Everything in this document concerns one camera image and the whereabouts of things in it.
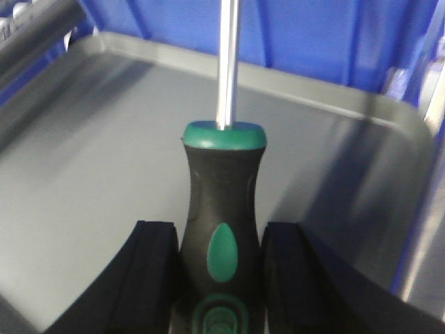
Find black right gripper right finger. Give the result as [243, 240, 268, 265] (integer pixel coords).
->
[262, 222, 444, 333]

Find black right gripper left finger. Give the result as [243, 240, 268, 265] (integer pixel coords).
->
[46, 221, 179, 333]

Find grey plastic tray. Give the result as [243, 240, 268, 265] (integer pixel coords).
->
[1, 33, 434, 333]

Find large blue plastic bin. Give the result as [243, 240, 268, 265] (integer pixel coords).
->
[0, 0, 445, 303]

